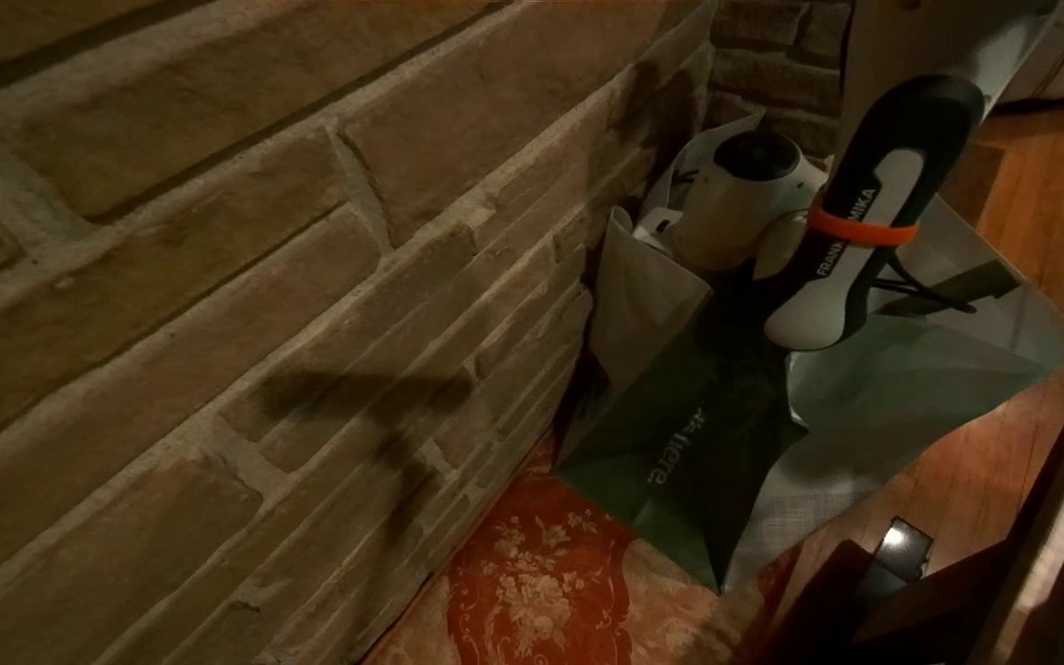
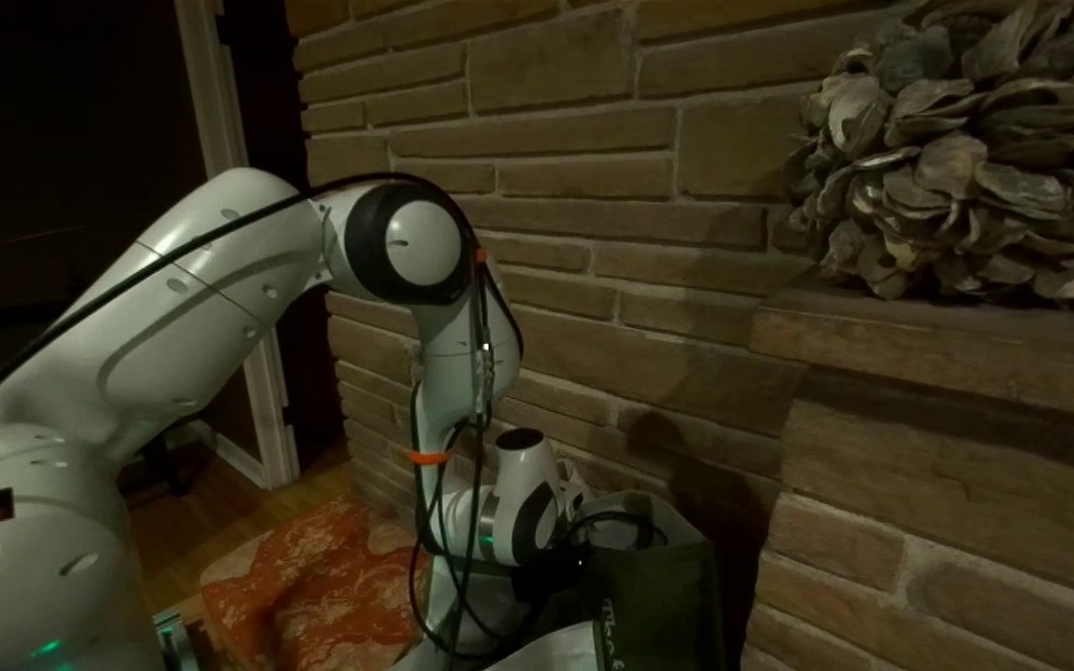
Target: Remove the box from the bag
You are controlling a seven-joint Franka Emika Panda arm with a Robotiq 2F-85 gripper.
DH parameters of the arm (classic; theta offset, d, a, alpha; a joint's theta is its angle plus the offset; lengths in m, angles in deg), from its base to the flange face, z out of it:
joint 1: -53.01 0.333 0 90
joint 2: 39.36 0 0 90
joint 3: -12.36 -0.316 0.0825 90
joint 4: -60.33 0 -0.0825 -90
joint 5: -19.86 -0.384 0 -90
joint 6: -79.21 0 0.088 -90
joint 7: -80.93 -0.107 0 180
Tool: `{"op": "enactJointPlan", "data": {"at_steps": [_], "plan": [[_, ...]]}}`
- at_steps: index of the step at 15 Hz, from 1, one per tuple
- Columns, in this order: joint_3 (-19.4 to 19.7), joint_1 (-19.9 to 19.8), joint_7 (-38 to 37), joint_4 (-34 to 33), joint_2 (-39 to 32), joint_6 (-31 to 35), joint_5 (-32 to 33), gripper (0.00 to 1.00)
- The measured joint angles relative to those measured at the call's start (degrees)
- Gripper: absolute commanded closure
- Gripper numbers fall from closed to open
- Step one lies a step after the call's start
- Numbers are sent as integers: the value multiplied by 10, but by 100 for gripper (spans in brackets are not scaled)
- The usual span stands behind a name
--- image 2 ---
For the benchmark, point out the grey shell wreath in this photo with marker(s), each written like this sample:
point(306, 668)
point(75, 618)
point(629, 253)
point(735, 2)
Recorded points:
point(971, 162)

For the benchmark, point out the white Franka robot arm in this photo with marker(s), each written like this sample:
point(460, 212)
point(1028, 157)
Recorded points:
point(187, 311)

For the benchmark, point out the wooden mantel shelf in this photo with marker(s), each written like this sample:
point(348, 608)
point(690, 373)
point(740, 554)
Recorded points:
point(935, 355)

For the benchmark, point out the red patterned rug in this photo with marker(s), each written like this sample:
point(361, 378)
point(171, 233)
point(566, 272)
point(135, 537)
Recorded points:
point(299, 597)

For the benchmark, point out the white door frame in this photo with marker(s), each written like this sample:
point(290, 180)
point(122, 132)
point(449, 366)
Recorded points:
point(270, 397)

